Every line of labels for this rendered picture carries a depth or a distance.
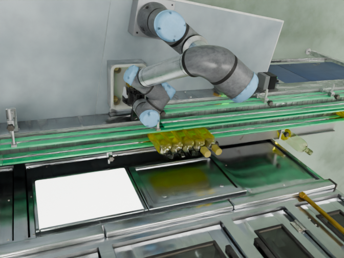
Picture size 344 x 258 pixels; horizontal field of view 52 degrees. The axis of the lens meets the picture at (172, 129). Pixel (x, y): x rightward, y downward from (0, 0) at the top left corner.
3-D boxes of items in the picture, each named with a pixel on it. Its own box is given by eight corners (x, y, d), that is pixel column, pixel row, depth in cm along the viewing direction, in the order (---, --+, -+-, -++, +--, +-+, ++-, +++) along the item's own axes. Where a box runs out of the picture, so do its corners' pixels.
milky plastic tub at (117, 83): (107, 103, 177) (111, 110, 170) (106, 60, 167) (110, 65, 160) (140, 101, 183) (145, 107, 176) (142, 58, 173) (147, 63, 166)
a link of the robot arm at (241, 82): (180, 18, 151) (241, 58, 106) (203, 39, 159) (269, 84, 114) (163, 41, 154) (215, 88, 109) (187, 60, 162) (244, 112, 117)
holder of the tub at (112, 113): (107, 112, 180) (110, 119, 173) (107, 60, 167) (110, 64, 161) (140, 109, 186) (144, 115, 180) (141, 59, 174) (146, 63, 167)
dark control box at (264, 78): (254, 85, 207) (263, 90, 200) (257, 71, 203) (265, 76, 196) (266, 84, 210) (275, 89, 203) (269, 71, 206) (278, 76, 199)
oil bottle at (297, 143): (277, 136, 214) (306, 158, 193) (277, 129, 211) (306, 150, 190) (284, 133, 216) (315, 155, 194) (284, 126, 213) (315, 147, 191)
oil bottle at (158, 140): (146, 136, 179) (160, 157, 162) (147, 126, 177) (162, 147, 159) (157, 134, 181) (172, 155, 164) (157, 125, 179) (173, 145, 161)
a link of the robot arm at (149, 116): (165, 116, 145) (152, 132, 146) (156, 105, 154) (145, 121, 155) (151, 106, 141) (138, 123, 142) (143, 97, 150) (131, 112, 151)
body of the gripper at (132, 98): (141, 85, 165) (149, 94, 155) (140, 102, 169) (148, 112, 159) (125, 86, 162) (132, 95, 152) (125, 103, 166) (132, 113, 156)
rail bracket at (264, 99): (253, 97, 194) (267, 106, 183) (255, 84, 191) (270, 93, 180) (259, 96, 196) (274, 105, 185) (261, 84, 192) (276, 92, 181)
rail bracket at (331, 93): (318, 91, 211) (335, 100, 200) (321, 79, 207) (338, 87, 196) (323, 90, 212) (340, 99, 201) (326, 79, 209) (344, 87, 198)
